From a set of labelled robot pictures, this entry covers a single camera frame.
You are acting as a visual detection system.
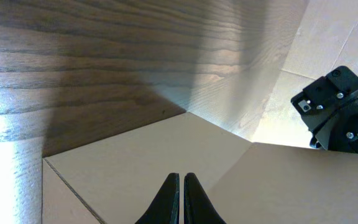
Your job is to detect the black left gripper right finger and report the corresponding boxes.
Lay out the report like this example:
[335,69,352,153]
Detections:
[184,173,226,224]

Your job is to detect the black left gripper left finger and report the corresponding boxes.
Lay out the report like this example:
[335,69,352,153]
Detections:
[135,173,180,224]

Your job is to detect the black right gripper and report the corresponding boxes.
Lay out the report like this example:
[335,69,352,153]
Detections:
[290,66,358,154]

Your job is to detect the brown cardboard box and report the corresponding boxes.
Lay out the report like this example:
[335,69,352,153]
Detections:
[42,1,358,223]

